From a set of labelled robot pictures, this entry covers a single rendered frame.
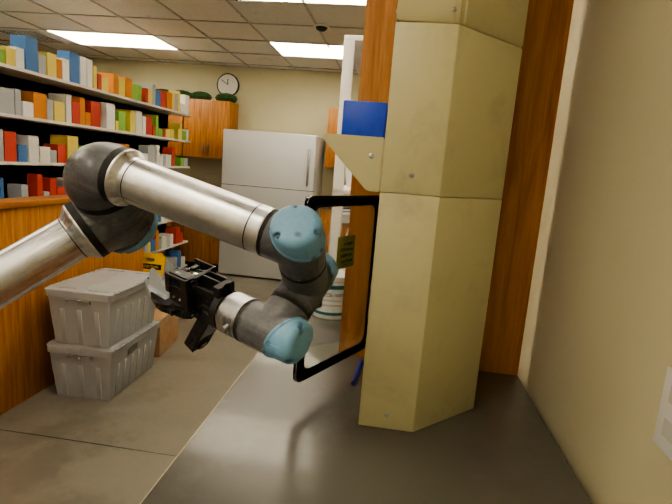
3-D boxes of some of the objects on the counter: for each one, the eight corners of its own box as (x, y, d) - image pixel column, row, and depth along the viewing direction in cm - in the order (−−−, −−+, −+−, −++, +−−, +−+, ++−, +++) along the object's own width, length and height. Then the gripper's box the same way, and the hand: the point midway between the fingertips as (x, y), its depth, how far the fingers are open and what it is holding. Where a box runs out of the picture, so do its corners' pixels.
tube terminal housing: (463, 375, 128) (503, 67, 114) (484, 442, 96) (543, 27, 83) (367, 363, 130) (396, 61, 117) (358, 425, 99) (395, 20, 85)
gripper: (246, 275, 84) (163, 240, 94) (207, 296, 77) (122, 257, 87) (247, 316, 88) (167, 279, 98) (210, 340, 81) (128, 298, 91)
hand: (151, 284), depth 93 cm, fingers closed
